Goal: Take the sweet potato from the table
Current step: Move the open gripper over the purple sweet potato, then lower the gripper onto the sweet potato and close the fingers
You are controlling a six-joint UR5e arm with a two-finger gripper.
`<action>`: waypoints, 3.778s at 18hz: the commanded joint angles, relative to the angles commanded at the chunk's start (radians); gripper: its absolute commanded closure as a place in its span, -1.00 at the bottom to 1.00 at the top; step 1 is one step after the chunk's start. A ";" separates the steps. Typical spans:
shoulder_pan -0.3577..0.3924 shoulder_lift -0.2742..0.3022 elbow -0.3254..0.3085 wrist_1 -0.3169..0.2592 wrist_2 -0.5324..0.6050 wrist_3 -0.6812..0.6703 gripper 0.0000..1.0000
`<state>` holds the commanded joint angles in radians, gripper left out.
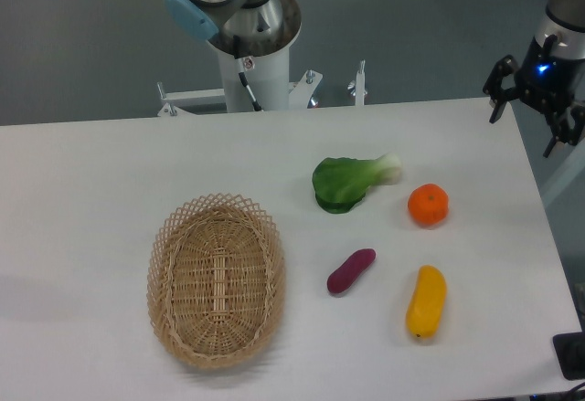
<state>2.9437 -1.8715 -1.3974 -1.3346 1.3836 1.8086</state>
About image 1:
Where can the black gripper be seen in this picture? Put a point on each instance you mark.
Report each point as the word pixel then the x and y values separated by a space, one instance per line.
pixel 547 82

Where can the purple sweet potato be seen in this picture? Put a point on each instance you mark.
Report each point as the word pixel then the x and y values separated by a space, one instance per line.
pixel 342 278

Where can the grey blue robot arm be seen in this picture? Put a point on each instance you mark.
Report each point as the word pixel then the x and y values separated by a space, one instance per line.
pixel 562 17

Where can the orange tangerine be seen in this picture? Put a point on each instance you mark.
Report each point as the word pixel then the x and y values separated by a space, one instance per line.
pixel 428 205

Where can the green bok choy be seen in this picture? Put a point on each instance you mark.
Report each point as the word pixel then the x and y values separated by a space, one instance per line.
pixel 341 183

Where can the yellow mango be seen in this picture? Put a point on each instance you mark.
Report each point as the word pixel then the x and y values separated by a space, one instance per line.
pixel 423 316

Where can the black device at table edge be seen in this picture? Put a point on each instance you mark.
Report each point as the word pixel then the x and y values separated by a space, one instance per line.
pixel 569 348

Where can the woven wicker basket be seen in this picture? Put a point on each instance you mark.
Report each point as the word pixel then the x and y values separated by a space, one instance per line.
pixel 216 281

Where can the white table leg frame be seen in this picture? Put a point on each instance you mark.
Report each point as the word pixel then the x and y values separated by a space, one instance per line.
pixel 565 174

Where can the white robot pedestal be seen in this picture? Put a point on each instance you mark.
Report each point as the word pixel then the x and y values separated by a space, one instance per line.
pixel 253 52

